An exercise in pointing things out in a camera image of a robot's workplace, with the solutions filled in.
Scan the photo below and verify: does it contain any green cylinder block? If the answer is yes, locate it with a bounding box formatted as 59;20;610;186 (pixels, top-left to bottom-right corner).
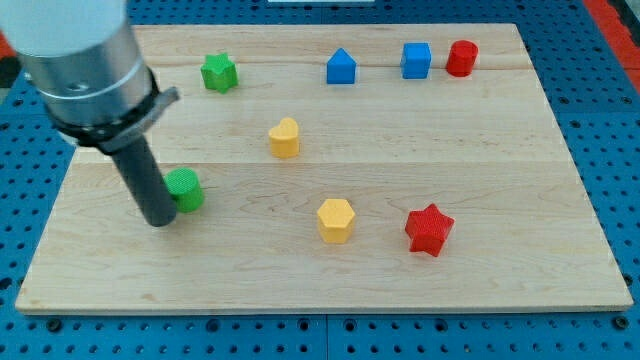
164;168;204;213

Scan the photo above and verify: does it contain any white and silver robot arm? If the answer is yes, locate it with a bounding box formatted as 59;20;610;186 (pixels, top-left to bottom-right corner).
1;0;179;227

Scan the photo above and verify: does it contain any blue pentagon house block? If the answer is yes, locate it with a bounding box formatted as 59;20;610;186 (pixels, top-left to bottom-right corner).
326;48;357;84

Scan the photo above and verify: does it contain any blue cube block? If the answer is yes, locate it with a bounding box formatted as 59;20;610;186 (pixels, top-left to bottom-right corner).
400;42;432;79

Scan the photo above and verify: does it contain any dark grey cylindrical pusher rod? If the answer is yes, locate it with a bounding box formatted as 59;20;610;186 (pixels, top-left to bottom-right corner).
111;137;177;227

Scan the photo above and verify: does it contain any red cylinder block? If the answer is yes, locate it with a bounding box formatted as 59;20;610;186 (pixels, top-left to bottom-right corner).
446;40;479;77

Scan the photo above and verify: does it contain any yellow heart block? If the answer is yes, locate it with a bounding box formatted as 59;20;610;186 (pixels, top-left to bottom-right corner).
268;117;300;159

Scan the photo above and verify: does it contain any red star block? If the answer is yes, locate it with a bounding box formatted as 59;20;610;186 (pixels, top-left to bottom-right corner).
405;204;455;257

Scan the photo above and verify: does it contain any green star block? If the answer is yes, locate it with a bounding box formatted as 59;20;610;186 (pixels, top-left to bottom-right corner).
200;53;239;94

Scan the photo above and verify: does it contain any light wooden board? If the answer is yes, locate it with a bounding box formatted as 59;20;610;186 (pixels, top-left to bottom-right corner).
15;24;633;315

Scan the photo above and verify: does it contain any yellow hexagon block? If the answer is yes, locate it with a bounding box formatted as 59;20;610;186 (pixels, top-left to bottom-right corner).
316;198;356;244

